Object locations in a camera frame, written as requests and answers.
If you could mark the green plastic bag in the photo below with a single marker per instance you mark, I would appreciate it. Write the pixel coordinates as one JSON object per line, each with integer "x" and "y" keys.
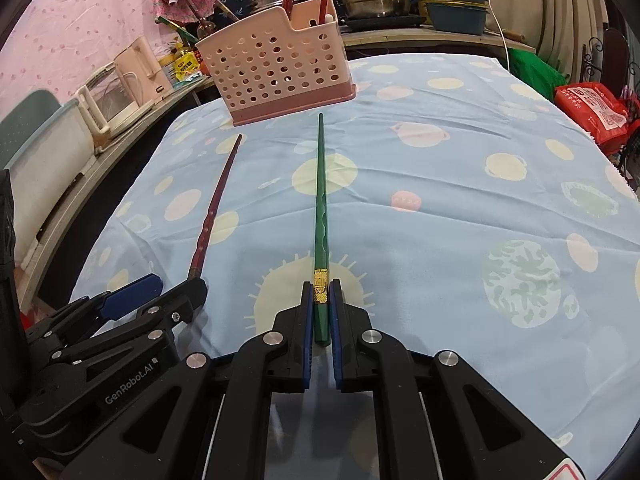
{"x": 531, "y": 69}

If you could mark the purple chopstick gold band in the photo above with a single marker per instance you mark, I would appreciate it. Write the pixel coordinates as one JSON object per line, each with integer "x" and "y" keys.
{"x": 220, "y": 2}

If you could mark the black induction cooktop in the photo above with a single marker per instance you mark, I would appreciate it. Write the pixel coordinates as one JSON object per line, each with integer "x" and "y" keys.
{"x": 382, "y": 22}

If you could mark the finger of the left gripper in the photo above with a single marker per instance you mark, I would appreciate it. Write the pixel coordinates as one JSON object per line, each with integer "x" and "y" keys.
{"x": 131, "y": 297}

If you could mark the green chopstick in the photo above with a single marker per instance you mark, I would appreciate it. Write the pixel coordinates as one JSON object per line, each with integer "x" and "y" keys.
{"x": 185, "y": 36}
{"x": 321, "y": 247}

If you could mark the white dish drainer box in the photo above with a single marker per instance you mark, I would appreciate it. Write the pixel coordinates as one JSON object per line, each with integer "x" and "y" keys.
{"x": 45, "y": 145}

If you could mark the blue planet tablecloth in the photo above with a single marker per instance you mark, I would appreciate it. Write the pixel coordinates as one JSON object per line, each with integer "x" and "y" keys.
{"x": 465, "y": 212}

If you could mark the pink electric kettle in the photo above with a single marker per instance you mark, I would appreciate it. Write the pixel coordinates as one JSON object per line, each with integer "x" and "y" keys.
{"x": 141, "y": 73}

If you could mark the pink curtain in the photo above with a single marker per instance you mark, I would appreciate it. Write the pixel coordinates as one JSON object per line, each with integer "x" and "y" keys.
{"x": 57, "y": 45}

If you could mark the beige curtain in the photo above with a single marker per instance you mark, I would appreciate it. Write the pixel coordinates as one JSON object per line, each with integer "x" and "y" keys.
{"x": 556, "y": 29}

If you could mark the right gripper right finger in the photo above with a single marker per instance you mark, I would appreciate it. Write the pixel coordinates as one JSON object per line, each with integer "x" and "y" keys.
{"x": 335, "y": 298}

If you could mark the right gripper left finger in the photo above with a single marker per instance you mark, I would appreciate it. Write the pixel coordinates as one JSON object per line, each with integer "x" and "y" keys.
{"x": 308, "y": 332}

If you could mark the pink perforated utensil basket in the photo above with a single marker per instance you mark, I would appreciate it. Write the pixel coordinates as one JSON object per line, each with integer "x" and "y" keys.
{"x": 269, "y": 64}

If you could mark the stacked yellow blue basins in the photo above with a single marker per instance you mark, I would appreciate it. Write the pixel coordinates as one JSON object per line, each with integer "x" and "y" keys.
{"x": 460, "y": 16}

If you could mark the dark metal chair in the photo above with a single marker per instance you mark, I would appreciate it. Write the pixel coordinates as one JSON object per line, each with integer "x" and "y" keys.
{"x": 608, "y": 60}

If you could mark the maroon chopstick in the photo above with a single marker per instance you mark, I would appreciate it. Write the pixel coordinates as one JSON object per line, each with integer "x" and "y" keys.
{"x": 198, "y": 258}

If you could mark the yellow label bottle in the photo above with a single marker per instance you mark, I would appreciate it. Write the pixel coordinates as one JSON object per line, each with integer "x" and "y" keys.
{"x": 186, "y": 62}

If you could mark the red plastic bag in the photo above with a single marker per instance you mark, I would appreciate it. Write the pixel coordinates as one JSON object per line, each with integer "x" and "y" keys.
{"x": 607, "y": 119}

